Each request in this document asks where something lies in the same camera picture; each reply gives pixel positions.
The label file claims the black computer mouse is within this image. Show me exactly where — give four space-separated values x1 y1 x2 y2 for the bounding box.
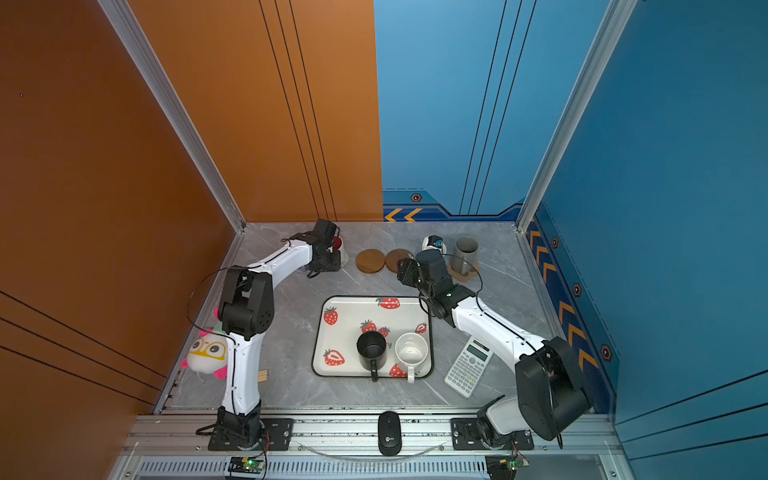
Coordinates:
377 411 402 457

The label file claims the aluminium corner post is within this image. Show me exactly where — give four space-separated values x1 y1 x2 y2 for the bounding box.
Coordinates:
98 0 246 233
515 0 638 234

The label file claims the grey mug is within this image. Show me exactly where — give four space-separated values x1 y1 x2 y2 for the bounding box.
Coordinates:
450 236 479 274

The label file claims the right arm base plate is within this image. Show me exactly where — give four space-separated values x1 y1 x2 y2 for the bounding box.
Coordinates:
450 417 534 451

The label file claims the aluminium corner post right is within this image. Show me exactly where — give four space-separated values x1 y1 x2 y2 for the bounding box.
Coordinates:
515 0 638 234

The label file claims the white scientific calculator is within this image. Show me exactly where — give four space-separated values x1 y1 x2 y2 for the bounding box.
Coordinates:
444 337 493 399

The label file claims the cork paw print coaster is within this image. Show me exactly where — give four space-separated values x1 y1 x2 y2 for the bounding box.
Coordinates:
447 264 478 282

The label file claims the light blue mug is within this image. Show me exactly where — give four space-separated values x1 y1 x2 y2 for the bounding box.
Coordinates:
421 235 447 254

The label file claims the white strawberry serving tray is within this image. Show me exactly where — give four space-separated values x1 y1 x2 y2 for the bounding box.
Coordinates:
312 296 433 383

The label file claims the white pink plush toy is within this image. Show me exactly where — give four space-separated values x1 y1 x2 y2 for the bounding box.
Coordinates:
180 307 228 379

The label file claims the green circuit board left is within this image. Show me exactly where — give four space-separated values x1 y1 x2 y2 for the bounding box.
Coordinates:
227 457 266 479

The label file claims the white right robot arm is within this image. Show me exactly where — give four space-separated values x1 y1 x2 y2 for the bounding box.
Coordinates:
397 249 594 448

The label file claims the black mug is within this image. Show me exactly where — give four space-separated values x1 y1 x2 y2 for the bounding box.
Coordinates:
356 331 388 382

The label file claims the scratched brown round coaster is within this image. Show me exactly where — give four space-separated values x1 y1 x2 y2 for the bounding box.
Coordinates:
385 248 413 274

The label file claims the plain brown round coaster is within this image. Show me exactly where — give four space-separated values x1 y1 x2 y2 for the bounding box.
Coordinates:
355 249 386 274

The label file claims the aluminium front rail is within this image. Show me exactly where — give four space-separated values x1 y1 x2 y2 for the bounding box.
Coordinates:
118 408 624 458

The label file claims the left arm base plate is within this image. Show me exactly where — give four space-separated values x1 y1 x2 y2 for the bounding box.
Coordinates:
208 418 294 452

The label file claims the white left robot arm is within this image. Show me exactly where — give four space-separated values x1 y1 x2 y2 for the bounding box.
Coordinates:
208 232 341 451

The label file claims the circuit board right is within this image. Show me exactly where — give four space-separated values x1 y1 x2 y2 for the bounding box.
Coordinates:
485 456 530 480

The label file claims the aluminium corner post left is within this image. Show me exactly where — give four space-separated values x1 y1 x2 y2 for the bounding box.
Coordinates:
98 0 246 233

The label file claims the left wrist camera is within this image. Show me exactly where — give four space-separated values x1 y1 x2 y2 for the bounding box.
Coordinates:
311 219 339 249

